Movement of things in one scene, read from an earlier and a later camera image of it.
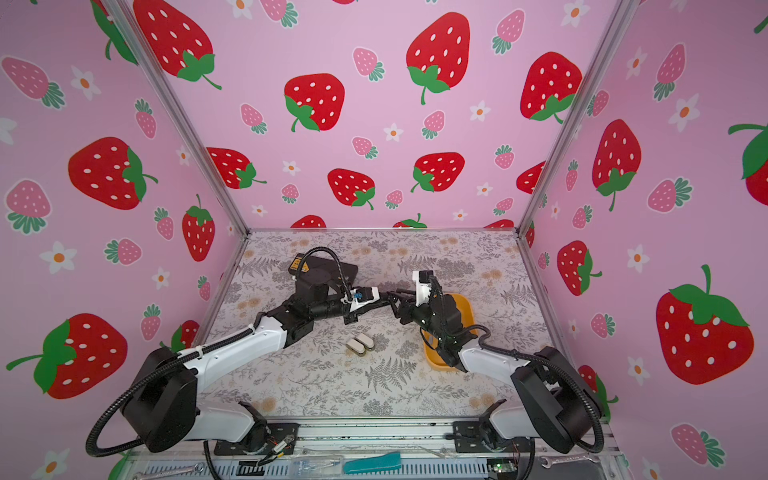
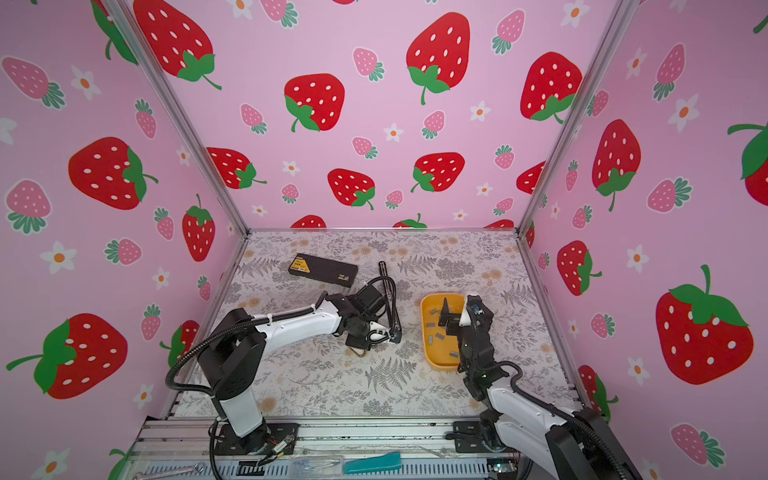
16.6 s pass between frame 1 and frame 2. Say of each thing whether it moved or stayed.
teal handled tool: stayed
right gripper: moved
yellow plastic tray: stayed
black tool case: stayed
